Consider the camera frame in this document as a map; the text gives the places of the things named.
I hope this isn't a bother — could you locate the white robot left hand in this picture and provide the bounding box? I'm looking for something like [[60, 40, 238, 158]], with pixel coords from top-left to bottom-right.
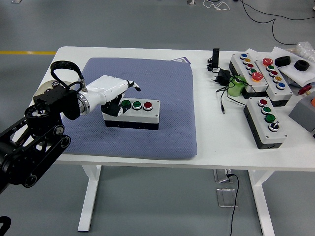
[[85, 75, 142, 118]]

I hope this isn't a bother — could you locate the three-button grey control box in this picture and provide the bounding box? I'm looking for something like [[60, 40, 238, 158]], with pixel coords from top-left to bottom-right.
[[102, 99, 161, 131]]

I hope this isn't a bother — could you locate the grey box with orange button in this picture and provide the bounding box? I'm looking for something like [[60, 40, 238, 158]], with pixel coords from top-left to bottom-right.
[[288, 91, 315, 133]]

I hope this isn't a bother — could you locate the loose red mushroom button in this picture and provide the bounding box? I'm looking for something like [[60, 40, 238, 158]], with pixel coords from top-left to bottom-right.
[[298, 85, 313, 96]]

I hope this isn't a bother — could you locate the blue-grey textured mat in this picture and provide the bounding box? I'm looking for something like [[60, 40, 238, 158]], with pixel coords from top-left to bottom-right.
[[61, 57, 199, 160]]

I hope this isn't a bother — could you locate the translucent tape roll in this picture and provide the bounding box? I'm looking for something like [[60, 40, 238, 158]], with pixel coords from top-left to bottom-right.
[[33, 80, 62, 99]]

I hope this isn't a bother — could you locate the black upright rectangular device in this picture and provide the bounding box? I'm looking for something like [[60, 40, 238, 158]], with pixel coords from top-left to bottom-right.
[[212, 48, 220, 69]]

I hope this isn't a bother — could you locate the white table leg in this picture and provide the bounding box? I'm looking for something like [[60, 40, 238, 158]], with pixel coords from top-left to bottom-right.
[[77, 164, 103, 232], [247, 169, 276, 236]]

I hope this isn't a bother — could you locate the black power adapter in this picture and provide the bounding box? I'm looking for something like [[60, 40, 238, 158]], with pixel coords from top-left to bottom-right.
[[211, 69, 232, 86]]

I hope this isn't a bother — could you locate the green tape roll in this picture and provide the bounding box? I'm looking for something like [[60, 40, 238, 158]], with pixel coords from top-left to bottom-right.
[[226, 75, 248, 98]]

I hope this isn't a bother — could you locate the large white foam sheet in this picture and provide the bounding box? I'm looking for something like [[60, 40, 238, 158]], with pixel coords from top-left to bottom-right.
[[272, 46, 315, 88]]

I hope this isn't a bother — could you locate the clear plastic bag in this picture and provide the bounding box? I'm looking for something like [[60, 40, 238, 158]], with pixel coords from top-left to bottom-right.
[[286, 41, 315, 65]]

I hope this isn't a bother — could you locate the thin black earphone cable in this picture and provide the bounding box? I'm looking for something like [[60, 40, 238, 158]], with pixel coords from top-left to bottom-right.
[[206, 57, 217, 72]]

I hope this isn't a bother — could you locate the black adapter cord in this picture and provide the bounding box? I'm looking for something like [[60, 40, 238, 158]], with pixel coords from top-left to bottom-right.
[[216, 75, 258, 115]]

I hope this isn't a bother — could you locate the white floor cable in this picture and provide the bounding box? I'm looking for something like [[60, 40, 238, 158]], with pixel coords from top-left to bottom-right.
[[203, 0, 232, 12]]

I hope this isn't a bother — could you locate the clear plastic bracket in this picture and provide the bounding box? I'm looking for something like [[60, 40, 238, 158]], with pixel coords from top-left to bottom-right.
[[216, 188, 239, 208], [213, 169, 234, 184]]

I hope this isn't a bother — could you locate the black cable under table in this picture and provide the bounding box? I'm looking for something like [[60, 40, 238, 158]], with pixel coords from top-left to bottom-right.
[[226, 173, 241, 236]]

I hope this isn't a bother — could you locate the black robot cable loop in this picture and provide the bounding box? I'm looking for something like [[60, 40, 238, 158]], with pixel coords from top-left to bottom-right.
[[0, 215, 12, 236]]

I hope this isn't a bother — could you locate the black foam ring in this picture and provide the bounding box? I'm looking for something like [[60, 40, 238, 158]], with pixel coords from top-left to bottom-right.
[[294, 59, 311, 72], [274, 56, 291, 67]]

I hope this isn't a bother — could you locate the black floor cable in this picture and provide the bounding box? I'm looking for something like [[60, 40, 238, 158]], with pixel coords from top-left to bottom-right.
[[240, 0, 315, 45]]

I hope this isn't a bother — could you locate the four-button box with selector switch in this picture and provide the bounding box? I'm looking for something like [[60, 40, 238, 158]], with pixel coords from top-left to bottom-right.
[[243, 97, 288, 150]]

